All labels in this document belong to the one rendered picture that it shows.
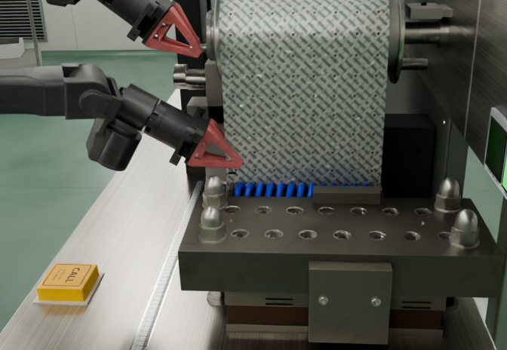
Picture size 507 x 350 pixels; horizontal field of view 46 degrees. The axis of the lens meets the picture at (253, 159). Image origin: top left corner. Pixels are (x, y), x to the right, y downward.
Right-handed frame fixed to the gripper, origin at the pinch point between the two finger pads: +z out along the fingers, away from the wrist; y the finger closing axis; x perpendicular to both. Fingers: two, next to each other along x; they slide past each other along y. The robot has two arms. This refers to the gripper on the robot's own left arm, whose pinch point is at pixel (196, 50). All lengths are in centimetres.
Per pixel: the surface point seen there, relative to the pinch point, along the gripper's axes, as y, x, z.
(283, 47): 5.0, 9.3, 9.4
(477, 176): -228, -26, 171
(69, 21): -553, -218, -121
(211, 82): -2.3, -3.4, 4.9
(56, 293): 18.4, -36.9, 4.0
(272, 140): 5.2, -2.7, 16.9
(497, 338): -7, -12, 79
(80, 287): 18.1, -33.9, 6.3
